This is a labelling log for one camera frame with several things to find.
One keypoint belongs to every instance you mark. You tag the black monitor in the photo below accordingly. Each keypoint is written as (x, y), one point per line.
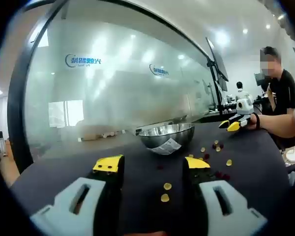
(217, 59)

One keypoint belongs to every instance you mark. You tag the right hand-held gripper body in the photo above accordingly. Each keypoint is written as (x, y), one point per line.
(243, 107)

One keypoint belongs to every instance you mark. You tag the black glass door frame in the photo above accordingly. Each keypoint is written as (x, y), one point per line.
(18, 98)

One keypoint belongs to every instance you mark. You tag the white round object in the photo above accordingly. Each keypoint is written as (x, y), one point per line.
(292, 155)

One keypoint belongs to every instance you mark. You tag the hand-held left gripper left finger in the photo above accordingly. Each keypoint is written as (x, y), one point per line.
(88, 194)

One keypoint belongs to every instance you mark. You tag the person's right hand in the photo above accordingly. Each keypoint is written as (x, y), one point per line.
(252, 120)

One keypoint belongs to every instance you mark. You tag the white paper label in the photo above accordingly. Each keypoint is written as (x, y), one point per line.
(167, 146)

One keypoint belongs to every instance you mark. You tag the steel bowl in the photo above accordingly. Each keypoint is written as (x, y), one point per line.
(167, 136)

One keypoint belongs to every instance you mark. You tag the dark screen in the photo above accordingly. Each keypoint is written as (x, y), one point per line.
(259, 79)

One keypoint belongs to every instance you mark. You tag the gummy candies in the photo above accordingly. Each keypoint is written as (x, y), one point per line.
(167, 186)

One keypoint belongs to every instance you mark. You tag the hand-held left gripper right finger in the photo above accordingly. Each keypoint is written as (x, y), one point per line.
(211, 194)

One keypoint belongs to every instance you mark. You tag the black desk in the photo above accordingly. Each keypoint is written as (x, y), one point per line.
(211, 117)

